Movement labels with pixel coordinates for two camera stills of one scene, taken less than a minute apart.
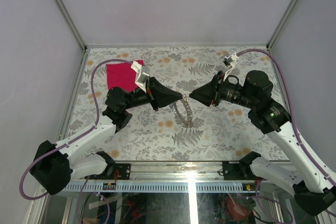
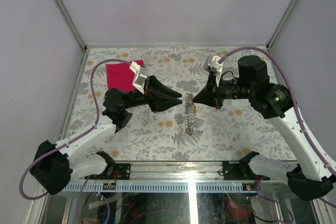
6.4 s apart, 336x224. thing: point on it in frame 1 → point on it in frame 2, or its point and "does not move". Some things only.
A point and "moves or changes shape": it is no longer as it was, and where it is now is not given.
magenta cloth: [122, 75] does not move
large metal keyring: [176, 105] moves or changes shape
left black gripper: [163, 95] does not move
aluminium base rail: [182, 171] does not move
